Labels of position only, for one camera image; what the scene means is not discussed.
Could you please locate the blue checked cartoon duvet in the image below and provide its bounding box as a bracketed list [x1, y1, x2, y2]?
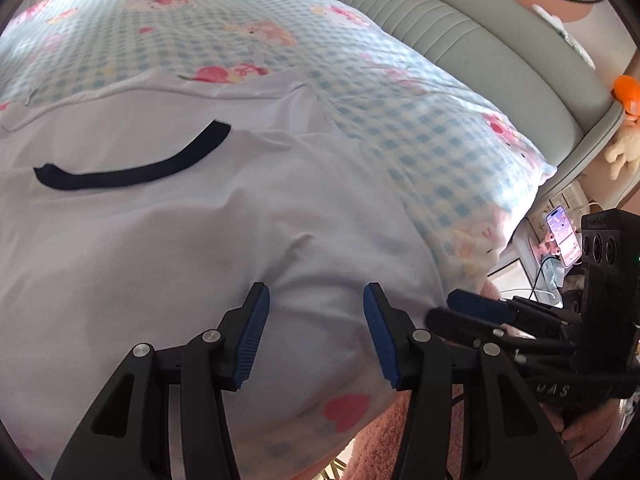
[0, 0, 559, 480]

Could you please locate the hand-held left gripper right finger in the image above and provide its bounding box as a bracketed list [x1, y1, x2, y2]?
[362, 282, 576, 480]

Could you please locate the white lace toy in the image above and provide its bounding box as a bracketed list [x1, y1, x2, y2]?
[532, 4, 597, 72]

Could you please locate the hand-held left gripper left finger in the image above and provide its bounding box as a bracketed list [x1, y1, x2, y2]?
[52, 282, 271, 480]

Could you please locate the smartphone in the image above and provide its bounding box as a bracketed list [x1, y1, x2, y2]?
[545, 204, 584, 267]

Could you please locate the pink fuzzy rug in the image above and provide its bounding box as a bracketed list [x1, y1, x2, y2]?
[345, 280, 566, 480]

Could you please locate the orange plush toy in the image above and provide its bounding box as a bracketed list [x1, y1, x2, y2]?
[612, 75, 640, 117]

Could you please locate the pink phone holder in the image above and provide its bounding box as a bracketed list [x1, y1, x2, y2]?
[534, 232, 564, 262]

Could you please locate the grey padded headboard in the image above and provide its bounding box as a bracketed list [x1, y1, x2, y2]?
[297, 0, 626, 196]

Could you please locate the person's right hand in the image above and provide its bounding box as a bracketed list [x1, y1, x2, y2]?
[544, 399, 622, 457]

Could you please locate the white shirt navy collar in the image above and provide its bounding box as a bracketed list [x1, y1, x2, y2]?
[0, 67, 447, 480]

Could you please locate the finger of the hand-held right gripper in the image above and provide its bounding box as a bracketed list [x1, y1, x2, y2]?
[424, 307, 577, 359]
[446, 289, 577, 326]

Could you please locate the cream plush doll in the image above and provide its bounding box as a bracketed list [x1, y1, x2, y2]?
[602, 114, 640, 182]

